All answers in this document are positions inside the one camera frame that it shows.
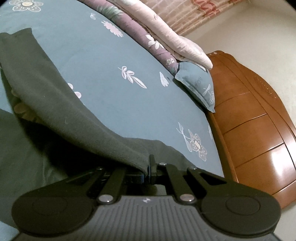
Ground bed with teal floral sheet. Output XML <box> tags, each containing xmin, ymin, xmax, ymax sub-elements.
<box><xmin>0</xmin><ymin>0</ymin><xmax>225</xmax><ymax>241</ymax></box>

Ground wooden bed headboard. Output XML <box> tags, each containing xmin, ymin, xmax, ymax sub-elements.
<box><xmin>205</xmin><ymin>50</ymin><xmax>296</xmax><ymax>210</ymax></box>

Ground pink patterned curtain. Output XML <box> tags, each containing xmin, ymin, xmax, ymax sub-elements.
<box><xmin>136</xmin><ymin>0</ymin><xmax>250</xmax><ymax>36</ymax></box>

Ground teal pillow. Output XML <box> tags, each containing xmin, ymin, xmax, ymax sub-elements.
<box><xmin>174</xmin><ymin>61</ymin><xmax>216</xmax><ymax>113</ymax></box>

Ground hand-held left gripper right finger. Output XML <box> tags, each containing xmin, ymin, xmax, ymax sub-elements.
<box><xmin>149</xmin><ymin>155</ymin><xmax>237</xmax><ymax>205</ymax></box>

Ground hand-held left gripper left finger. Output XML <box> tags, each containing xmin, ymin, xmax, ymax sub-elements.
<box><xmin>55</xmin><ymin>167</ymin><xmax>149</xmax><ymax>205</ymax></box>

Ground folded pink floral quilt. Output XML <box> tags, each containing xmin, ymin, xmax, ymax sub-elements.
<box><xmin>79</xmin><ymin>0</ymin><xmax>213</xmax><ymax>70</ymax></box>

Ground dark green pants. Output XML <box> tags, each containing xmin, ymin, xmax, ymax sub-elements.
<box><xmin>0</xmin><ymin>28</ymin><xmax>185</xmax><ymax>200</ymax></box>

